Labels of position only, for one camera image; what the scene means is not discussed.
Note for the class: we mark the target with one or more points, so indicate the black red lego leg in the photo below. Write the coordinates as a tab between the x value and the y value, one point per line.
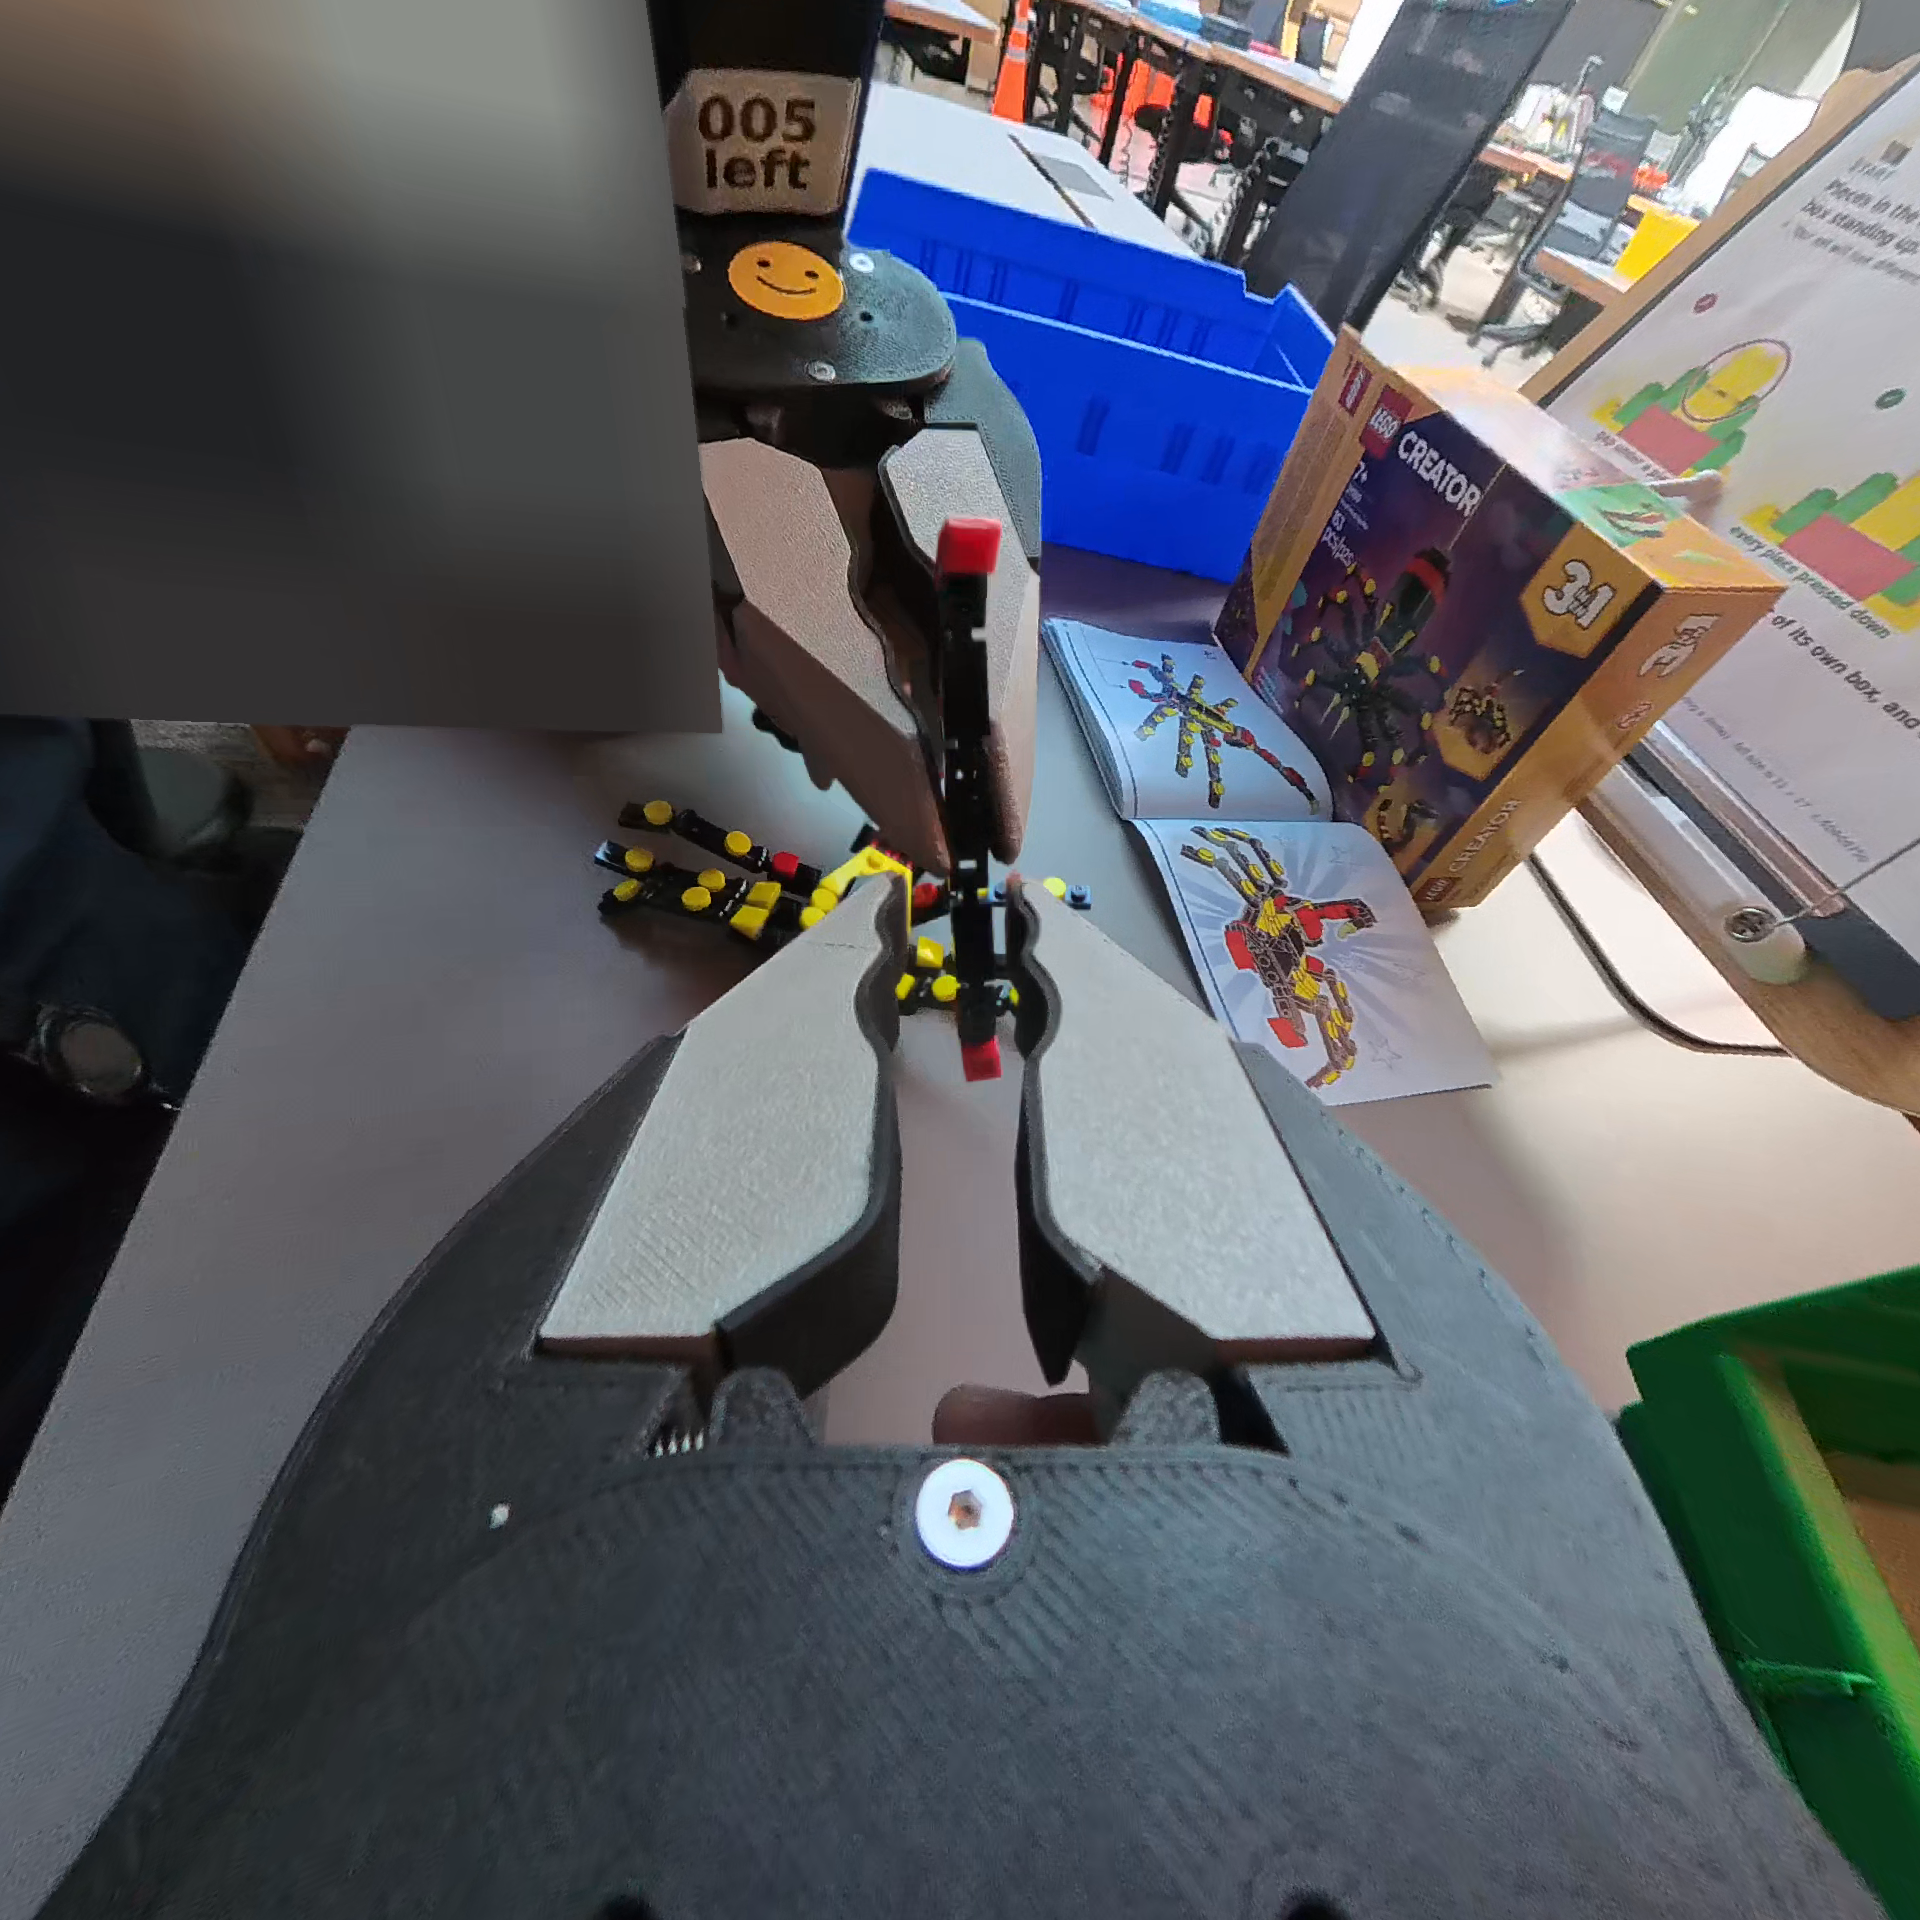
968	550

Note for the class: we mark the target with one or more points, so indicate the orange traffic cone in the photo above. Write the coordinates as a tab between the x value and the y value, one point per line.
1018	61

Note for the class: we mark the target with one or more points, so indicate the black mesh office chair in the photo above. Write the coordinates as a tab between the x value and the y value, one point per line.
1397	137

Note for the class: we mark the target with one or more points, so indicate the lego set box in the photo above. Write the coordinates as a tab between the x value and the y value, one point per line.
1499	632

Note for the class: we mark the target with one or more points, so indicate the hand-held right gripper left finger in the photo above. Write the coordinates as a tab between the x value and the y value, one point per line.
721	1171

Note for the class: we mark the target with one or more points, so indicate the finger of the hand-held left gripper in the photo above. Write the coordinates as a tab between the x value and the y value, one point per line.
1012	661
795	598

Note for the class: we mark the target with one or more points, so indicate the lego instruction booklet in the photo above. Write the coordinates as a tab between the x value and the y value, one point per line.
1318	961

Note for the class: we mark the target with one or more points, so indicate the grey office chair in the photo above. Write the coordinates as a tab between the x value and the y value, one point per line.
1595	210

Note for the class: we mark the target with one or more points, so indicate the wooden framed instruction board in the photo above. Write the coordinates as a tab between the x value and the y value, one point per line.
1803	455

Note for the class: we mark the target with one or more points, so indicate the yellow bin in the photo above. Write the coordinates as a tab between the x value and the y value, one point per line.
1659	243

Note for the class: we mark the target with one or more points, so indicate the blue plastic bin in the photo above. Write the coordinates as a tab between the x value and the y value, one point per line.
1144	388

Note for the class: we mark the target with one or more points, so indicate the background work tables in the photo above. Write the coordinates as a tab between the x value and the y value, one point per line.
1171	61

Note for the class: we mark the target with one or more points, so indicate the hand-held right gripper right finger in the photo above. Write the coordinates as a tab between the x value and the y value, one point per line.
1190	1171

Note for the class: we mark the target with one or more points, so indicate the green plastic bin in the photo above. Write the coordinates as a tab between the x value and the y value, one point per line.
1780	1573

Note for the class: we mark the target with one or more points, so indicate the black yellow lego spider assembly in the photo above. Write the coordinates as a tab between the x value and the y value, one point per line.
707	838

